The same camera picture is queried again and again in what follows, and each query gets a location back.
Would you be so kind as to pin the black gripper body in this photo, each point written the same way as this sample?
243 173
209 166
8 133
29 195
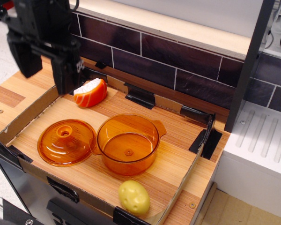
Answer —
46 23

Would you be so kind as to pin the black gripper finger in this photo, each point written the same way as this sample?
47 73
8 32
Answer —
29 63
66 72

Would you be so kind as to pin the orange salmon sushi toy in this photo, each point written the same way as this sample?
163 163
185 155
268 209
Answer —
91 93

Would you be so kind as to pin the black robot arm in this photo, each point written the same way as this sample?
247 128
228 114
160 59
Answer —
42 28

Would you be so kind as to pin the orange transparent pot lid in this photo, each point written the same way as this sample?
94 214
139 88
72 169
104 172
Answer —
66 142

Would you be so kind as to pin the orange transparent plastic pot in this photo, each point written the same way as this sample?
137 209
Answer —
128 143

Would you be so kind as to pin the cardboard fence with black tape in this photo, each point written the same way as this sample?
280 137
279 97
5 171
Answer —
88 192

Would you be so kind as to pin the yellow toy potato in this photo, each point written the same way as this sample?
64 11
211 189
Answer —
134 197

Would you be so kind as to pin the white toy sink drainboard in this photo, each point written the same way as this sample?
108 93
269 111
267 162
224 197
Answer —
250 165

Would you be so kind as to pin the black base plate with screw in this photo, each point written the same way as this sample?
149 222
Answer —
12 215

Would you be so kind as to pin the dark grey vertical post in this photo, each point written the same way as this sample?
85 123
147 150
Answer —
250 64

